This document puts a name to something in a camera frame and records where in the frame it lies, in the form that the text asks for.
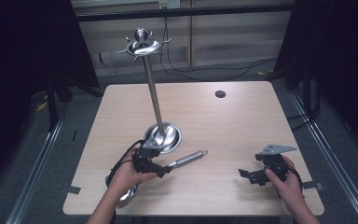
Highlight black curtain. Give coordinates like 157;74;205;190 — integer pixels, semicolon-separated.
0;0;101;197
273;0;358;150

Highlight white wall socket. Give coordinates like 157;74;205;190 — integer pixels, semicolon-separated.
158;0;181;9

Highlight person's left hand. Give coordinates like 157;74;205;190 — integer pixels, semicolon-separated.
107;147;158;201

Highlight metal utensil rack stand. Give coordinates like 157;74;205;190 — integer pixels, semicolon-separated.
115;27;183;155

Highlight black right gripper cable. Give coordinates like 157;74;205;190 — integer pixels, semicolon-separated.
276;163;304;200

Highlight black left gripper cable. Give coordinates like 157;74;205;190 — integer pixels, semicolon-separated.
106;139;146;189

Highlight person's right hand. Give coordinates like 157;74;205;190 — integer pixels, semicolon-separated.
264;155;305;215

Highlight grey tape strip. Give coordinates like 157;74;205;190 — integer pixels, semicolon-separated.
60;185;82;195
301;181;325;191

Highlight black stand leg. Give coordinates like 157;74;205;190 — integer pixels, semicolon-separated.
46;74;60;133

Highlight black horizontal bar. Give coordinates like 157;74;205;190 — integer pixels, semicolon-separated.
76;3;295;22

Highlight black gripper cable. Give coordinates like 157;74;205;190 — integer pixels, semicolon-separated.
276;163;304;200
106;139;146;189

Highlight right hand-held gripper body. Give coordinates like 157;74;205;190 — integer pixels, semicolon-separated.
255;144;297;183

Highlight black floor cable bundle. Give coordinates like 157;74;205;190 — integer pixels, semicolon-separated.
286;83;322;132

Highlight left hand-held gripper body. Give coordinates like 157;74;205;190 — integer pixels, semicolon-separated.
132;136;163;175

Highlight metal floor rail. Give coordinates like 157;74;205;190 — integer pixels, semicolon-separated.
5;102;73;224
288;91;358;224

